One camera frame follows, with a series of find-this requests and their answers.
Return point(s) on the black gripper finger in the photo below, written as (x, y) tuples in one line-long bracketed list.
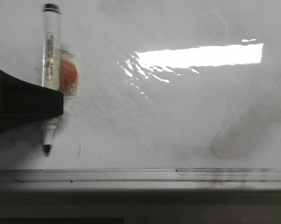
[(22, 102)]

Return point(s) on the orange disc taped to marker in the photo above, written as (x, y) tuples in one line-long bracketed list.
[(69, 75)]

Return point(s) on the white whiteboard marker pen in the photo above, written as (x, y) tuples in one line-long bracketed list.
[(50, 64)]

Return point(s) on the whiteboard with aluminium frame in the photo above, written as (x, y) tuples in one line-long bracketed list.
[(173, 95)]

